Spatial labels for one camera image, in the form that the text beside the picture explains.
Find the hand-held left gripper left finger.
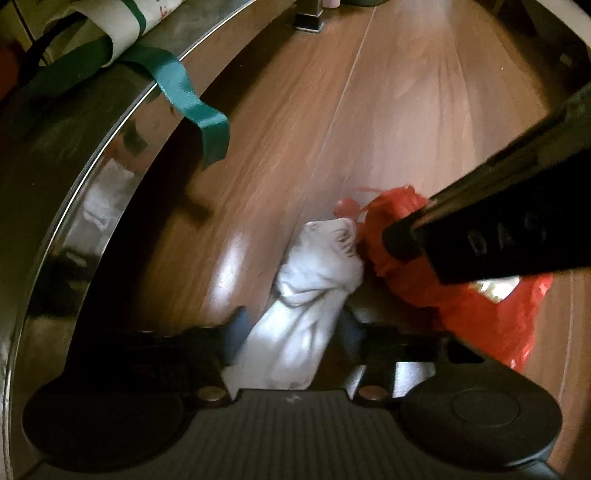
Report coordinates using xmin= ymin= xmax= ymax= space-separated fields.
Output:
xmin=69 ymin=307 xmax=254 ymax=408

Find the white sock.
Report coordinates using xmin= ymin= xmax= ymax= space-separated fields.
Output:
xmin=222 ymin=219 xmax=366 ymax=391

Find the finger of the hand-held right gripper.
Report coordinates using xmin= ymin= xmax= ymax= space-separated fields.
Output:
xmin=382 ymin=198 xmax=439 ymax=265

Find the metal furniture leg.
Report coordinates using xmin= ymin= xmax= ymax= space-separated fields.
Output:
xmin=294 ymin=0 xmax=327 ymax=33

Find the white bag with teal straps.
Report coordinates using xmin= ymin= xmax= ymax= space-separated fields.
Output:
xmin=28 ymin=0 xmax=230 ymax=169

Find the red mesh bag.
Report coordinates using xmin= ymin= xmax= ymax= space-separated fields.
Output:
xmin=333 ymin=185 xmax=555 ymax=373

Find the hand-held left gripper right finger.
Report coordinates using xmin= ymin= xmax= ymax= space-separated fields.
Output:
xmin=341 ymin=313 xmax=483 ymax=403

